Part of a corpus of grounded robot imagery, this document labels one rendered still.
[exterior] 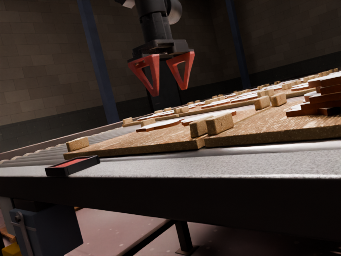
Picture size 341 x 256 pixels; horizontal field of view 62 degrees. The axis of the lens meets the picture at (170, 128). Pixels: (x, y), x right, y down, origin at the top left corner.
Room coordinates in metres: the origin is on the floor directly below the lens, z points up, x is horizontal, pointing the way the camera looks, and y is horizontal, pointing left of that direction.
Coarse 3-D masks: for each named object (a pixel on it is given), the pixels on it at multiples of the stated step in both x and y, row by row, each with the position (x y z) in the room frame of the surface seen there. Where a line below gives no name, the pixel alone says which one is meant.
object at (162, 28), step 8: (144, 16) 0.56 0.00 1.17; (152, 16) 0.56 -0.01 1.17; (160, 16) 0.56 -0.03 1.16; (144, 24) 0.56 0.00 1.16; (152, 24) 0.56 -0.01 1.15; (160, 24) 0.56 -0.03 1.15; (168, 24) 0.57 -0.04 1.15; (144, 32) 0.57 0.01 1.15; (152, 32) 0.56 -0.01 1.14; (160, 32) 0.56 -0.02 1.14; (168, 32) 0.57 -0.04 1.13; (144, 40) 0.58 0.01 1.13; (152, 40) 0.56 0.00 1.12; (160, 40) 0.54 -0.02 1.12; (168, 40) 0.56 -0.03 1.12; (176, 40) 0.57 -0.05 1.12; (184, 40) 0.60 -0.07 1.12; (136, 48) 0.56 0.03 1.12; (144, 48) 0.56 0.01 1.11; (152, 48) 0.53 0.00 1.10; (160, 48) 0.57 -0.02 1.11
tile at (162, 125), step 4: (168, 120) 0.87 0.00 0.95; (172, 120) 0.84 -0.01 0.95; (176, 120) 0.80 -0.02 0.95; (180, 120) 0.81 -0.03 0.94; (152, 124) 0.86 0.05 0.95; (156, 124) 0.82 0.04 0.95; (160, 124) 0.78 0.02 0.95; (164, 124) 0.76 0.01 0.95; (168, 124) 0.76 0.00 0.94; (172, 124) 0.76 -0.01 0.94; (176, 124) 0.77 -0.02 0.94; (140, 128) 0.83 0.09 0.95; (144, 128) 0.80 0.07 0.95; (148, 128) 0.77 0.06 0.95; (152, 128) 0.77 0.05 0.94; (156, 128) 0.77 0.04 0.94; (160, 128) 0.76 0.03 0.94; (164, 128) 0.76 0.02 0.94
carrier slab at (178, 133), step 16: (240, 112) 0.71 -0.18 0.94; (256, 112) 0.62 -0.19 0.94; (176, 128) 0.68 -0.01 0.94; (96, 144) 0.74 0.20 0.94; (112, 144) 0.65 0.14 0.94; (128, 144) 0.58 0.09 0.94; (144, 144) 0.52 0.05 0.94; (160, 144) 0.49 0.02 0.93; (176, 144) 0.46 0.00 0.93; (192, 144) 0.44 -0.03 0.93
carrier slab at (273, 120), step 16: (272, 112) 0.55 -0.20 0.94; (240, 128) 0.45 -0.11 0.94; (256, 128) 0.41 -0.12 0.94; (272, 128) 0.38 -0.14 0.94; (288, 128) 0.35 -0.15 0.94; (304, 128) 0.33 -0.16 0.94; (320, 128) 0.32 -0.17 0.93; (336, 128) 0.31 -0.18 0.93; (208, 144) 0.43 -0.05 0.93; (224, 144) 0.41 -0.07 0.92; (240, 144) 0.39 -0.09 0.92
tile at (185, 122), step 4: (216, 112) 0.75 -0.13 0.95; (220, 112) 0.72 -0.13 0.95; (224, 112) 0.69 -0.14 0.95; (232, 112) 0.66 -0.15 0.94; (200, 116) 0.74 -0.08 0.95; (204, 116) 0.71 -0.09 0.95; (184, 120) 0.73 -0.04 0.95; (188, 120) 0.70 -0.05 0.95; (192, 120) 0.68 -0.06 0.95; (184, 124) 0.68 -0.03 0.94; (188, 124) 0.68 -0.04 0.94
